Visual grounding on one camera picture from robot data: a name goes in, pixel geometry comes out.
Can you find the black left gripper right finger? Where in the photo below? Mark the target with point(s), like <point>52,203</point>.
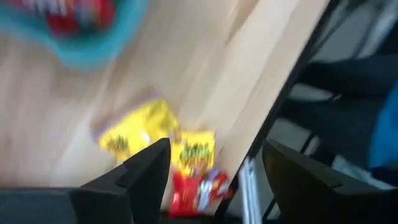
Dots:
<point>326,205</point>

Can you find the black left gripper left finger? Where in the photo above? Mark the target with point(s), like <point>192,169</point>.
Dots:
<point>93,205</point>

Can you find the dark teal plastic bin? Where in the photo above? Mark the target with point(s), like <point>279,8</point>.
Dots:
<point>81,59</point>

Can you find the red candy packet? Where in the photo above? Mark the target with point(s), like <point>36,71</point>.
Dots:
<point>65,25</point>
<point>186,193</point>

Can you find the yellow candy packet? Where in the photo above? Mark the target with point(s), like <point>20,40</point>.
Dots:
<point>192,152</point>
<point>136,130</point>

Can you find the black chair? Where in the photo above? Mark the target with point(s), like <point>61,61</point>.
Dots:
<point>335,121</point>

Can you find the person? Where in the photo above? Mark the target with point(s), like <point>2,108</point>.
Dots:
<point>385,133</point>

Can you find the silver aluminium bracket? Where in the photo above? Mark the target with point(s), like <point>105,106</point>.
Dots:
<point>250,193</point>

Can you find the black aluminium table frame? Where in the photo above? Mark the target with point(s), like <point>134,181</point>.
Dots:
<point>290,84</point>

